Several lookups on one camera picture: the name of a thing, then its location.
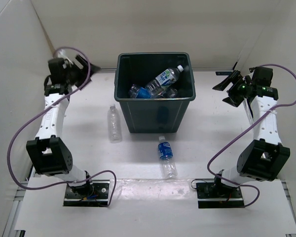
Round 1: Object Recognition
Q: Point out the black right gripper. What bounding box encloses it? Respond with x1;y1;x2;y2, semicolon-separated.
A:
213;71;253;108

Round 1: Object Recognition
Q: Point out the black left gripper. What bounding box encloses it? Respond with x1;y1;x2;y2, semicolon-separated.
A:
65;55;101;91

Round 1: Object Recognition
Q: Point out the clear unlabelled plastic bottle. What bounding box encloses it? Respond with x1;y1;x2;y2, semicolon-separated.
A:
108;104;122;143

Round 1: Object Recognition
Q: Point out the clear bottle apple label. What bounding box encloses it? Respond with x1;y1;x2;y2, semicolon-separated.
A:
162;87;178;98

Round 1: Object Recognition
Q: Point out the clear bottle white blue label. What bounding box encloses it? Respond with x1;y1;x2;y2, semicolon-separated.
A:
145;65;184;98

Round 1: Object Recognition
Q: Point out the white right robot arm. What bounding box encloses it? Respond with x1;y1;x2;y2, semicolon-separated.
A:
212;67;290;198

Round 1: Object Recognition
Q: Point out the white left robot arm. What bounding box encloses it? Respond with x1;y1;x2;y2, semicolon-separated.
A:
26;55;100;198

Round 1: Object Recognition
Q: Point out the dark green plastic bin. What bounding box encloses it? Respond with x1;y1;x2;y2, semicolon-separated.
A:
114;52;196;133

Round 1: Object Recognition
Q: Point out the clear bottle dark blue label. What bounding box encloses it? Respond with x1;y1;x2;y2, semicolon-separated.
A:
158;136;178;178

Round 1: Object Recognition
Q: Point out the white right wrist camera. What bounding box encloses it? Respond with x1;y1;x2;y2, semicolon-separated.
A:
248;67;256;78

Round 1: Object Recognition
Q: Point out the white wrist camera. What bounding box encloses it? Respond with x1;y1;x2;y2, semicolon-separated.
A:
248;67;256;78
55;49;74;65

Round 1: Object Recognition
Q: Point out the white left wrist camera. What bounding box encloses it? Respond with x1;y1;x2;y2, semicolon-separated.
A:
55;49;74;65

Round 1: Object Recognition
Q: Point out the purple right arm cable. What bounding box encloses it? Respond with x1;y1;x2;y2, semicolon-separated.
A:
207;64;296;207

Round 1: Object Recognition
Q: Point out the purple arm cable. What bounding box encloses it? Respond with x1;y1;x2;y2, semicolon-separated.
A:
207;64;296;207
6;46;117;207

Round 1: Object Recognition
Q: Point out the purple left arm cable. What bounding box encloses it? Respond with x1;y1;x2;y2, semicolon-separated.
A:
6;46;117;207

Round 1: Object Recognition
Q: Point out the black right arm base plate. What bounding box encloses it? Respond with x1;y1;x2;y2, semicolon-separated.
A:
191;179;244;209

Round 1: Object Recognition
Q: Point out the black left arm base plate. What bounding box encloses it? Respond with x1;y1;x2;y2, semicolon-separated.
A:
63;180;110;207

